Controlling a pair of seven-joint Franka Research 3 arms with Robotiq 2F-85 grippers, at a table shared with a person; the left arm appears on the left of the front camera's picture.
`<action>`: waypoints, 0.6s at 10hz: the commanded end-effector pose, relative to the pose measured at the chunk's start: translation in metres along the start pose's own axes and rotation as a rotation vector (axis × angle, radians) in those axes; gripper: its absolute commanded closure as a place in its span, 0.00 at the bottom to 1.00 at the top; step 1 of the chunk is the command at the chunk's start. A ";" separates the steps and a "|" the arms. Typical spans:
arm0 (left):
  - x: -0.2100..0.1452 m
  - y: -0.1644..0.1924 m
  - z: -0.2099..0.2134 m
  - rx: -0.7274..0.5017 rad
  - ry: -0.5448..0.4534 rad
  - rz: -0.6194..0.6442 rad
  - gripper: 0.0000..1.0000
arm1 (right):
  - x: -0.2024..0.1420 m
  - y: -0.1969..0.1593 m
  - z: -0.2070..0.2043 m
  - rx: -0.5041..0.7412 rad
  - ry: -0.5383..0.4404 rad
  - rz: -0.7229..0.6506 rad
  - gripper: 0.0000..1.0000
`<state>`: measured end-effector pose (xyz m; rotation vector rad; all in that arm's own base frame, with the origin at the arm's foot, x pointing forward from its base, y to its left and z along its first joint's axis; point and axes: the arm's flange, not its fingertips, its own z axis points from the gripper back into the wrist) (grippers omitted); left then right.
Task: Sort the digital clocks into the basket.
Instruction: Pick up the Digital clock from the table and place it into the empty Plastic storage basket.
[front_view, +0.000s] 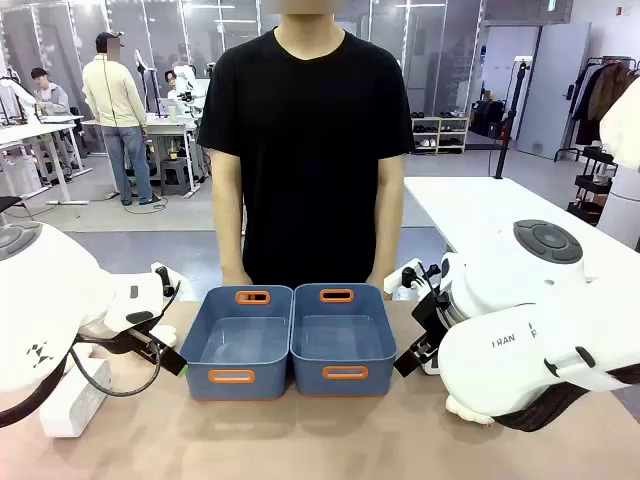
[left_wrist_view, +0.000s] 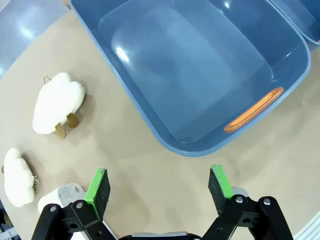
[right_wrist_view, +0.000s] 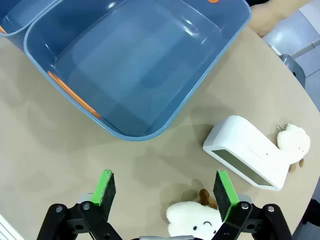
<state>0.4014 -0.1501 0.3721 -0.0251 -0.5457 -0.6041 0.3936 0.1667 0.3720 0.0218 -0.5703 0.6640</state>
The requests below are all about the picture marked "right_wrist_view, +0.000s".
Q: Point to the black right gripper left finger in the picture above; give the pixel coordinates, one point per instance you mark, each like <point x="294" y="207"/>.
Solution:
<point x="100" y="197"/>

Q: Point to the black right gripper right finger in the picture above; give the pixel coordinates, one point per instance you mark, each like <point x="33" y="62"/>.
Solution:
<point x="226" y="197"/>

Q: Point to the white plush sheep toy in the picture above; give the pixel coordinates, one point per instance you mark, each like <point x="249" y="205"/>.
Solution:
<point x="293" y="142"/>
<point x="187" y="217"/>

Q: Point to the white digital clock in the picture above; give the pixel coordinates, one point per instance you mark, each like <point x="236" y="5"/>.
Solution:
<point x="245" y="145"/>

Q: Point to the person's left hand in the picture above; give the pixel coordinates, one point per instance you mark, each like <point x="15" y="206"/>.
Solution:
<point x="267" y="17"/>

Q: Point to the grey metal table foot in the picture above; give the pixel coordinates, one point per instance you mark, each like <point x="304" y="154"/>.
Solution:
<point x="293" y="67"/>

